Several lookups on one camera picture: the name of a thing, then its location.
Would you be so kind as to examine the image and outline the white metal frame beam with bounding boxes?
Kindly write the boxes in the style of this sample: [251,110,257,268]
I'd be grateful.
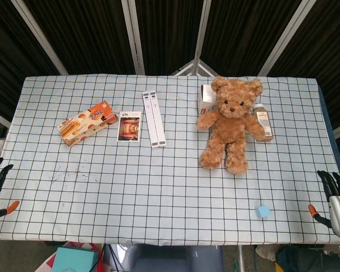
[10,0,69,76]
[193,0,213,75]
[257,0,311,77]
[121,0,146,75]

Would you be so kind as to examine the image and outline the small blue cube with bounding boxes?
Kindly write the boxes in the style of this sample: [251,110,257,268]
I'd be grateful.
[254,203,272,219]

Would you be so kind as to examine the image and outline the metal table leg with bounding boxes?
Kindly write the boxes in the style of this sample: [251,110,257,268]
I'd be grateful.
[237,245,248,272]

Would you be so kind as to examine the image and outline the orange snack box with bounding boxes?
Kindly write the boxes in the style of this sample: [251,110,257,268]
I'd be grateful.
[57,101,119,147]

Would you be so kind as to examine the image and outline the teal box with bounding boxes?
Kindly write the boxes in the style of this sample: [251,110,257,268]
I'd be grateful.
[51,246,100,272]

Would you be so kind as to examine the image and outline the white carton with red label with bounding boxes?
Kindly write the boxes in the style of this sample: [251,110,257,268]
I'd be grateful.
[197,84,218,115]

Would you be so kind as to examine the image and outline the brown drink bottle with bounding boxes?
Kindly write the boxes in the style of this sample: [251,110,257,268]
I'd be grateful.
[252,103,274,142]

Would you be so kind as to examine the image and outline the grey plastic chair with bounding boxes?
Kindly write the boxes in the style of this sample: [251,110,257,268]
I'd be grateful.
[121,244,224,272]

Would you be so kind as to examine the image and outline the long white box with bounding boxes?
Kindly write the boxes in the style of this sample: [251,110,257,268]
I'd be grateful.
[142,91,160,148]
[149,90,167,147]

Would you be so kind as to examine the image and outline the blue checked tablecloth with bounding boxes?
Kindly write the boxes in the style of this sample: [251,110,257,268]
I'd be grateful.
[0,74,340,246]

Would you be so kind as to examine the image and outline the brown teddy bear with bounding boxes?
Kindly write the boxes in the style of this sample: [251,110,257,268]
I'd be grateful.
[197,75,264,174]

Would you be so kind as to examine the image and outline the dark green trousers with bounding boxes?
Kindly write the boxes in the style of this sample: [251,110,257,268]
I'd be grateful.
[276,246,340,272]

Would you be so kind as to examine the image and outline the white triangular frame bracket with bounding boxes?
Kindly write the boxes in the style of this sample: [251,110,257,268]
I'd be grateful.
[171,59,220,77]

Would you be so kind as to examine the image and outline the picture postcard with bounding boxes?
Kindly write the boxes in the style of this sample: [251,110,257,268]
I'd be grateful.
[117,111,142,142]

